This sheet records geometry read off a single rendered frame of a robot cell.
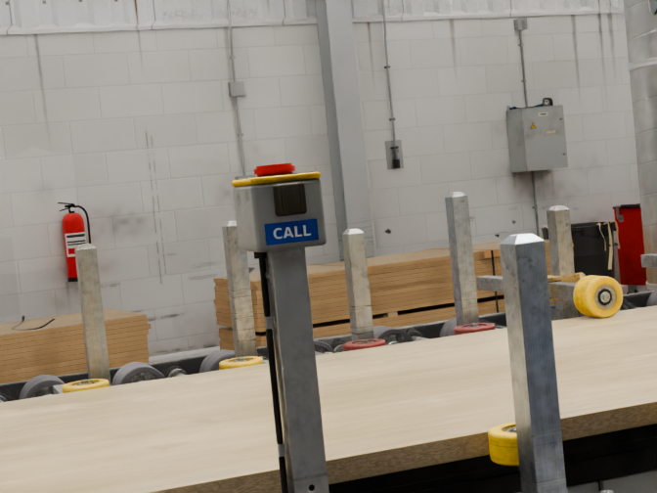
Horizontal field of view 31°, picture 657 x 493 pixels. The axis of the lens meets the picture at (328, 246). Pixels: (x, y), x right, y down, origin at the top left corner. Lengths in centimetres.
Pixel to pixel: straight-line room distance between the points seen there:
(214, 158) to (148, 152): 49
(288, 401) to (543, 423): 28
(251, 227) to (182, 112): 747
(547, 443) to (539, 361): 9
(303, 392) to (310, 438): 5
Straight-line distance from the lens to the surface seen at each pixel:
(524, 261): 124
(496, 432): 139
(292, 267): 114
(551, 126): 975
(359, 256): 233
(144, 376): 262
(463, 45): 964
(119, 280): 842
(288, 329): 115
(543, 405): 127
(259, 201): 112
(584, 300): 234
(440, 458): 141
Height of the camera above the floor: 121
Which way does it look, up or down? 3 degrees down
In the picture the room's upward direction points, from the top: 6 degrees counter-clockwise
